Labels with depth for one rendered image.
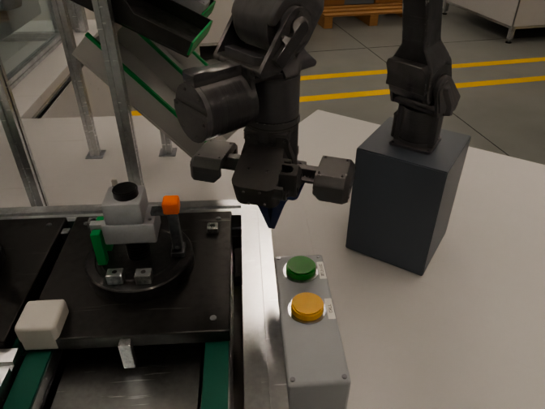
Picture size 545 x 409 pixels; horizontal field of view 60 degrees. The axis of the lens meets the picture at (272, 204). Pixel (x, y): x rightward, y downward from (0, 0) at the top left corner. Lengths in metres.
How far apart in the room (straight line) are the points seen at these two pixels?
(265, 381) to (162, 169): 0.66
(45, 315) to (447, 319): 0.55
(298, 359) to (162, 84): 0.55
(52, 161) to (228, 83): 0.81
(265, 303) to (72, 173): 0.66
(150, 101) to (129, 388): 0.42
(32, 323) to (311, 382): 0.32
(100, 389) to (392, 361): 0.38
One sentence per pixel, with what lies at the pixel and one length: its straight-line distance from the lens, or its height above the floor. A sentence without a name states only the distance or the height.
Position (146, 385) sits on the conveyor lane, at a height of 0.92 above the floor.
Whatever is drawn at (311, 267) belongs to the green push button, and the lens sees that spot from 0.64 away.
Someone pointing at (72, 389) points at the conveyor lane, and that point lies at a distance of 0.63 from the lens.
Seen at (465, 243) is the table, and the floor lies 0.86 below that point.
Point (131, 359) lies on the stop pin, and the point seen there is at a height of 0.94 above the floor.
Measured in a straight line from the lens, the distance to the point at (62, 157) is 1.22.
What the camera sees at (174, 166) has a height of 0.86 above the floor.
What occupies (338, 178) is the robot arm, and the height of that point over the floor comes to 1.14.
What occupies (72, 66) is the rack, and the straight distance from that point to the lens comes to 1.12.
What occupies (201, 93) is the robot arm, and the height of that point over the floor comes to 1.24.
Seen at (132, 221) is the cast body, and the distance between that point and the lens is 0.59.
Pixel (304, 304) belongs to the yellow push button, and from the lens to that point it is 0.59.
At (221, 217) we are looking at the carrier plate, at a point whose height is 0.97.
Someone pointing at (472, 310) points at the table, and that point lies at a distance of 0.80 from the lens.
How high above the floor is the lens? 1.40
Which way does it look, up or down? 35 degrees down
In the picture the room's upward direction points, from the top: straight up
